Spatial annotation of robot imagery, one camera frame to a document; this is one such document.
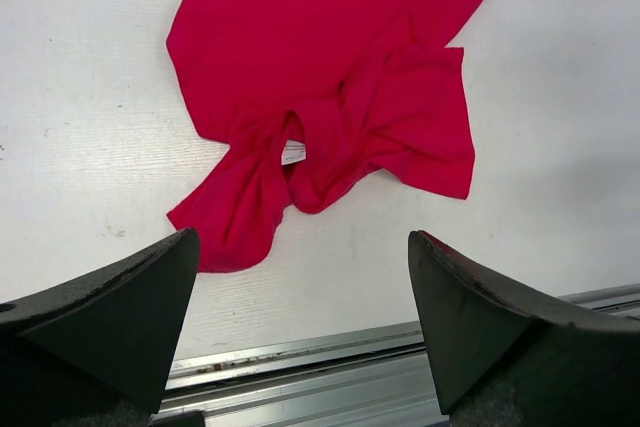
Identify aluminium frame rails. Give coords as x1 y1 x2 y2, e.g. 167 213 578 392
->
149 284 640 427

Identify red t-shirt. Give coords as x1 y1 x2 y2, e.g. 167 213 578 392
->
167 0 483 273

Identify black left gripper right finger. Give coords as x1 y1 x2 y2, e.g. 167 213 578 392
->
408 231 639 426

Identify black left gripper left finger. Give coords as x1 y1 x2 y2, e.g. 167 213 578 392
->
1 229 200 426

